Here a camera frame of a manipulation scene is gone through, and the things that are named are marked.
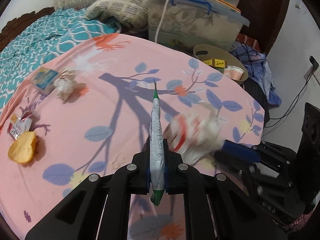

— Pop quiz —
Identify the dark wooden wardrobe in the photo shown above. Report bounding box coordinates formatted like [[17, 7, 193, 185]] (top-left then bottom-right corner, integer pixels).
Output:
[[236, 0, 292, 55]]

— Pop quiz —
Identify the small blue yellow box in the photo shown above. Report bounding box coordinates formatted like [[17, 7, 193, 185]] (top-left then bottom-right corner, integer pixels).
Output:
[[30, 67, 60, 95]]

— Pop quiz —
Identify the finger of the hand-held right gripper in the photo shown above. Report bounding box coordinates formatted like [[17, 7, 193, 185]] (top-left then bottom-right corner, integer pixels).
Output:
[[214, 139, 262, 170]]

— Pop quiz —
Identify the person's right forearm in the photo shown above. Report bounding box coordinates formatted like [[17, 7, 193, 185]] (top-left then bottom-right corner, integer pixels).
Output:
[[279, 211, 314, 234]]

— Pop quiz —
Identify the teal patterned blanket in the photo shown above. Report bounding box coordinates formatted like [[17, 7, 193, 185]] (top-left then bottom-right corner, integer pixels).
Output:
[[0, 8, 120, 110]]

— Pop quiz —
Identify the beige round basket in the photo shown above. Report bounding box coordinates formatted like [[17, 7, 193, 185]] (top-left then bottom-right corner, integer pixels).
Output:
[[192, 44, 249, 85]]

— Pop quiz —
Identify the cream paper ball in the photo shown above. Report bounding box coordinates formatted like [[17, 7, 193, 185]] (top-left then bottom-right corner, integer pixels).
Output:
[[54, 69, 77, 103]]

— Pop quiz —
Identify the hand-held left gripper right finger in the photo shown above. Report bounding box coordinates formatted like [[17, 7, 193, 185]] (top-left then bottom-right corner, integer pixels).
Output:
[[164, 151, 288, 240]]

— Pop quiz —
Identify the blue cloth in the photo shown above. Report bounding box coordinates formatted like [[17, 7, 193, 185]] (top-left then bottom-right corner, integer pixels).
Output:
[[230, 41, 282, 107]]

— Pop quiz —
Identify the green white carton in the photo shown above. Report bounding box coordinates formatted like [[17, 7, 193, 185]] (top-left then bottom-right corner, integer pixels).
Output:
[[148, 81, 166, 207]]

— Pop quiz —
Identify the black cable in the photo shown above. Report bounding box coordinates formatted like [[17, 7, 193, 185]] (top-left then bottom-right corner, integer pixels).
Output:
[[264, 65, 320, 128]]

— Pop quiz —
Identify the carved wooden headboard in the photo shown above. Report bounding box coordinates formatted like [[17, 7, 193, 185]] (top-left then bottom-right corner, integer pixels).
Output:
[[0, 6, 55, 47]]

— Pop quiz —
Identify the white cable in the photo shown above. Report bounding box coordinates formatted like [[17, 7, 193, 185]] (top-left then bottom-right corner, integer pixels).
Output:
[[154, 0, 187, 43]]

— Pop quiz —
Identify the grey knitted pillow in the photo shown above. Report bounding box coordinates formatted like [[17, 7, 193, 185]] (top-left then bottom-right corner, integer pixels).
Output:
[[86, 0, 155, 29]]

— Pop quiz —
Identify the clear storage box blue handle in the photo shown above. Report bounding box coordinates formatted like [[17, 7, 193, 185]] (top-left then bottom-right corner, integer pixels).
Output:
[[142, 0, 250, 53]]

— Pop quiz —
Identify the pink white wrapper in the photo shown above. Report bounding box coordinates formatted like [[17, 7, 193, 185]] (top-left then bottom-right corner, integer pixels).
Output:
[[223, 65, 244, 81]]

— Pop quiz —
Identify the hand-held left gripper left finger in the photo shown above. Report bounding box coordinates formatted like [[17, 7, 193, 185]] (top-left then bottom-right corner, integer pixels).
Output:
[[24, 152, 152, 240]]

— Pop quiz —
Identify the yellow potato chip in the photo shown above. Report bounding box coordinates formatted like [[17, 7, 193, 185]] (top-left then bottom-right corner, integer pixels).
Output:
[[7, 131, 38, 165]]

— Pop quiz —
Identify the red striped wrapper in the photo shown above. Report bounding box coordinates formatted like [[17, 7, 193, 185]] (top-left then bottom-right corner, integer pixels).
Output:
[[164, 102, 225, 164]]

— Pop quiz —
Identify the red white torn wrapper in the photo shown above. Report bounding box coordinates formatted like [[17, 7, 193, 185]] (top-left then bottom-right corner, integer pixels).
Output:
[[7, 114, 33, 140]]

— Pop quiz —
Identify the yellow cardboard box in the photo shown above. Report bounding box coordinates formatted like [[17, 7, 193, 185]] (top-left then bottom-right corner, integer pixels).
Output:
[[203, 58, 227, 68]]

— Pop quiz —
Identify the pink floral bed sheet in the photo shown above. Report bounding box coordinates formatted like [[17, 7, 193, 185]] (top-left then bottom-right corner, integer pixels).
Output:
[[0, 33, 265, 240]]

